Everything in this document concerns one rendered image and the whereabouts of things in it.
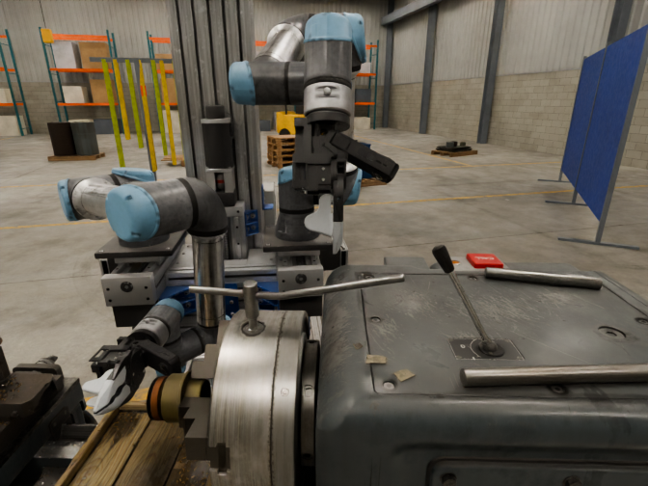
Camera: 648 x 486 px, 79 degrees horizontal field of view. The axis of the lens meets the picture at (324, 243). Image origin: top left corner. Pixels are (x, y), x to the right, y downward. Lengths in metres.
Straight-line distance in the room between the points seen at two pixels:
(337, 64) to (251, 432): 0.55
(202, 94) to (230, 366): 0.98
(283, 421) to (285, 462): 0.06
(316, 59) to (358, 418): 0.50
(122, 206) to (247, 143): 0.65
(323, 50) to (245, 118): 0.79
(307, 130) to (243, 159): 0.79
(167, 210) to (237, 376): 0.40
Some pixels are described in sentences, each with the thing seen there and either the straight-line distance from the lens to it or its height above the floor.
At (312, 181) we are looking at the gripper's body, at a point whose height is 1.47.
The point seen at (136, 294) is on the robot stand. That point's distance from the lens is 1.26.
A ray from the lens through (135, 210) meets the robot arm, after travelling 0.85.
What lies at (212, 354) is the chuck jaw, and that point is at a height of 1.15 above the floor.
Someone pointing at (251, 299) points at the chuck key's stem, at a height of 1.30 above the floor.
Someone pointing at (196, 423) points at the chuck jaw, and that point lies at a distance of 0.70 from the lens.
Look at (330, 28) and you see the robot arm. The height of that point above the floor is 1.69.
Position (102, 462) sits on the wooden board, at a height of 0.88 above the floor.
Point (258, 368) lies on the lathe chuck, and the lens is 0.62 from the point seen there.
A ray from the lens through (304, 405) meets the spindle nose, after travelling 0.66.
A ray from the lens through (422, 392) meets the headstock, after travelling 0.52.
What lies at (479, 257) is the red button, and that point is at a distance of 0.91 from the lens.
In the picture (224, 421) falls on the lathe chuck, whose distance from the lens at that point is 0.63.
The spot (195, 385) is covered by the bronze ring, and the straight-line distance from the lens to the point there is 0.78.
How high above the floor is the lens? 1.59
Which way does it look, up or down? 20 degrees down
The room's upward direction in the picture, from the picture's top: straight up
